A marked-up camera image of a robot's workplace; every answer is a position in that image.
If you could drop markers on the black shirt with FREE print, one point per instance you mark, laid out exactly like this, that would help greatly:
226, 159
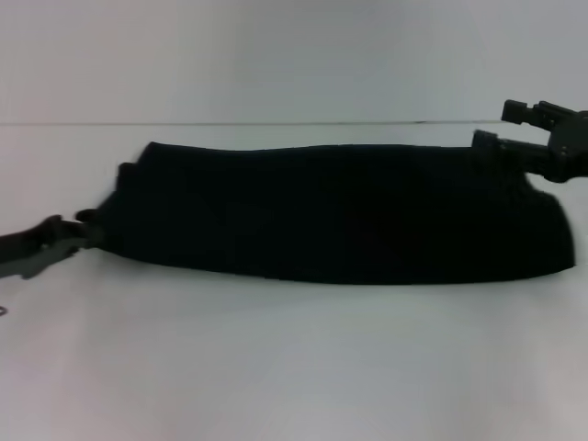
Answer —
344, 211

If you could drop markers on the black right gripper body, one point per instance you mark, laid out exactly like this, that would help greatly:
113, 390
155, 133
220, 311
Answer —
569, 147

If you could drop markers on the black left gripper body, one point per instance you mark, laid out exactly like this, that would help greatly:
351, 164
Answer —
32, 252

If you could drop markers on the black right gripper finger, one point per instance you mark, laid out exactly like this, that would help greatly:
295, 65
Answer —
514, 149
533, 115

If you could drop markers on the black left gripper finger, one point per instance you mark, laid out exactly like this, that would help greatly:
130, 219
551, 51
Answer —
87, 215
87, 236

